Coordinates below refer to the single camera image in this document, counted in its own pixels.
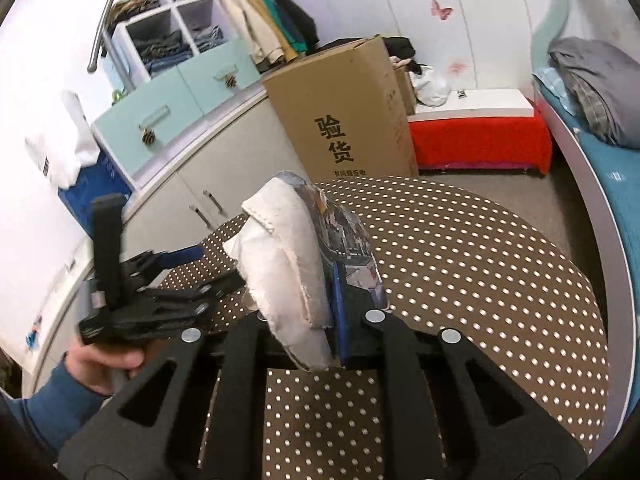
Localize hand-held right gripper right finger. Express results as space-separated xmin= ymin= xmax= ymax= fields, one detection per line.
xmin=330 ymin=260 xmax=588 ymax=480

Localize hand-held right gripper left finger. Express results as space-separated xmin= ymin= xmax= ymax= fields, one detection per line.
xmin=57 ymin=312 xmax=275 ymax=480

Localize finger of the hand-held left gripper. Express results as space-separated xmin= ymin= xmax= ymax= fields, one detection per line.
xmin=125 ymin=244 xmax=204 ymax=287
xmin=149 ymin=269 xmax=247 ymax=322

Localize person's left forearm blue sleeve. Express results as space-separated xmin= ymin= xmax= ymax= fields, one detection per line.
xmin=10 ymin=360 xmax=121 ymax=457

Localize person's left hand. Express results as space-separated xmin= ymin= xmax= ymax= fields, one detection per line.
xmin=65 ymin=339 xmax=151 ymax=397

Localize blue storage bin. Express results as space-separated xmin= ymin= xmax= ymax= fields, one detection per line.
xmin=56 ymin=151 xmax=134 ymax=235

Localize white shopping bag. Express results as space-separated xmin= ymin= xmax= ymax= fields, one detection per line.
xmin=24 ymin=91 xmax=102 ymax=187

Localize wide teal drawer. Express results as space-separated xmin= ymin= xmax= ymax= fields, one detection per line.
xmin=91 ymin=66 xmax=207 ymax=173

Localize small teal box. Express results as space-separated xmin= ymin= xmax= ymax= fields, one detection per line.
xmin=101 ymin=54 xmax=132 ymax=92

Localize narrow teal drawer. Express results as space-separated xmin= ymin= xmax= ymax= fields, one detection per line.
xmin=176 ymin=36 xmax=264 ymax=115

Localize large cardboard box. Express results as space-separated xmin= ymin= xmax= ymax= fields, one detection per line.
xmin=262 ymin=35 xmax=420 ymax=183

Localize dark folded clothes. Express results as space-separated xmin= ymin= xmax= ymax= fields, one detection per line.
xmin=135 ymin=30 xmax=193 ymax=68

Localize red bench with white top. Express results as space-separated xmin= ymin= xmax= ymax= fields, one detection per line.
xmin=407 ymin=100 xmax=554 ymax=177

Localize folded jeans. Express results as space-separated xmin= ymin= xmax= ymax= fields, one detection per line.
xmin=192 ymin=26 xmax=226 ymax=53

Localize small cardboard box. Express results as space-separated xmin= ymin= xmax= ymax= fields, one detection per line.
xmin=392 ymin=62 xmax=419 ymax=117

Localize curved metal pole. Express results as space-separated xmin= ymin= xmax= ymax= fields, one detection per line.
xmin=86 ymin=0 xmax=135 ymax=91

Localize white crumpled plastic bag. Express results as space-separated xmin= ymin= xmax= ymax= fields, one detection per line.
xmin=410 ymin=65 xmax=452 ymax=108

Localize beige hanging coat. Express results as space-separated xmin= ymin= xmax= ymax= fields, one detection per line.
xmin=216 ymin=0 xmax=296 ymax=67

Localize brown striped fabric bundle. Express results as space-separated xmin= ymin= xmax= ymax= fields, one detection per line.
xmin=107 ymin=0 xmax=162 ymax=26

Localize white bench board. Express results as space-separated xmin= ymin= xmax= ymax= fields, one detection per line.
xmin=407 ymin=88 xmax=537 ymax=124

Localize teal hanging garment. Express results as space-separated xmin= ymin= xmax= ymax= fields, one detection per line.
xmin=252 ymin=0 xmax=308 ymax=58

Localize black hanging garment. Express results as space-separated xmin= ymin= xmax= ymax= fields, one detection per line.
xmin=257 ymin=0 xmax=321 ymax=53

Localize black clothing pile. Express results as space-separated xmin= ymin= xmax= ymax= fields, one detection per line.
xmin=382 ymin=36 xmax=419 ymax=62

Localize light blue patterned pillow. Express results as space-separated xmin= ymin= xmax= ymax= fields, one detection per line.
xmin=532 ymin=66 xmax=577 ymax=117

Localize teal bedspread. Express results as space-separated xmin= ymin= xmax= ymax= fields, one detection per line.
xmin=534 ymin=67 xmax=640 ymax=281

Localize grey folded blanket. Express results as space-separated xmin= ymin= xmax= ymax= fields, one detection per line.
xmin=546 ymin=36 xmax=640 ymax=150

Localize pale green headboard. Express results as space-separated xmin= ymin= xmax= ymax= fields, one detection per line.
xmin=529 ymin=0 xmax=577 ymax=63

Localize blue cartoon wall sticker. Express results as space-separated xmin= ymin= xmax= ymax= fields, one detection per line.
xmin=25 ymin=314 xmax=47 ymax=352

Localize grey curved bed frame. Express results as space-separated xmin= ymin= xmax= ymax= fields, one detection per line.
xmin=541 ymin=92 xmax=635 ymax=457

